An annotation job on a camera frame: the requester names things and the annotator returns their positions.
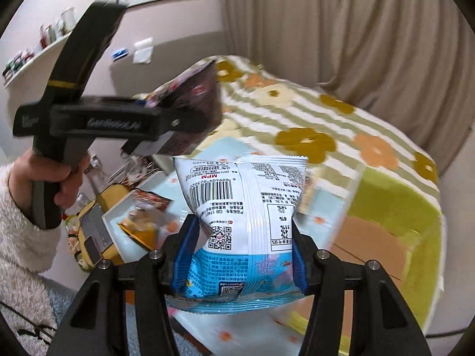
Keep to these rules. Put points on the white fuzzy sleeve forearm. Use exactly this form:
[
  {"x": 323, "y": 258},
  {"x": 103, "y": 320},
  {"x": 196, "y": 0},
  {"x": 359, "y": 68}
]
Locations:
[{"x": 26, "y": 252}]

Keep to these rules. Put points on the white paper on headboard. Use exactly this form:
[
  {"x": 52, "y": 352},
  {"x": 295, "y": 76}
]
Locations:
[{"x": 143, "y": 51}]

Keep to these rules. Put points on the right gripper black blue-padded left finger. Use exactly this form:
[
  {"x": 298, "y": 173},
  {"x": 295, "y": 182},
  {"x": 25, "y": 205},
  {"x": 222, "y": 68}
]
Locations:
[{"x": 95, "y": 323}]

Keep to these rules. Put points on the beige curtain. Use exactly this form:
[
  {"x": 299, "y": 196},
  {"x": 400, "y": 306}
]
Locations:
[{"x": 408, "y": 62}]

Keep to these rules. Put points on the white wall shelf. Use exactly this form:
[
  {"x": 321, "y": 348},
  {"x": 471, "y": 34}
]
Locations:
[{"x": 29, "y": 63}]

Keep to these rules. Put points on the blue item on headboard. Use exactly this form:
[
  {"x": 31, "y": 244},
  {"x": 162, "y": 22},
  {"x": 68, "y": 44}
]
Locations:
[{"x": 119, "y": 54}]

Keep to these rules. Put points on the person's left hand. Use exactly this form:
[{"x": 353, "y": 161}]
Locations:
[{"x": 31, "y": 168}]

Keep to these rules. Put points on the grey headboard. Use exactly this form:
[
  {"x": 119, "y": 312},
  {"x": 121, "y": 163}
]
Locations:
[{"x": 168, "y": 61}]

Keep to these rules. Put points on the red orange snack bag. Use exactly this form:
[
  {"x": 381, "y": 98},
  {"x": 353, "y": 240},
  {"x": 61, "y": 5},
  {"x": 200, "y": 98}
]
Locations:
[{"x": 149, "y": 222}]

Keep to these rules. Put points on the white and blue snack bag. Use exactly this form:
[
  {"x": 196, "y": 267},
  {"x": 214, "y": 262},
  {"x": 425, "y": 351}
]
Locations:
[{"x": 245, "y": 209}]

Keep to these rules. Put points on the floral striped bed quilt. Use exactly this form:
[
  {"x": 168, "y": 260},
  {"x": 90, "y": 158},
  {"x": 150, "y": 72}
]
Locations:
[{"x": 277, "y": 116}]

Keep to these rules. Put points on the dark purple snack bag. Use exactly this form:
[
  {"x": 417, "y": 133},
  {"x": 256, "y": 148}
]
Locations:
[{"x": 190, "y": 109}]

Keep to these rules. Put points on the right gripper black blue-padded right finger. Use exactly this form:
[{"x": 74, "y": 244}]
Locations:
[{"x": 382, "y": 321}]

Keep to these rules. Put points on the green cardboard box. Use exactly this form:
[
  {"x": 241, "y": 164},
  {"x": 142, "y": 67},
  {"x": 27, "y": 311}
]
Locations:
[{"x": 385, "y": 219}]

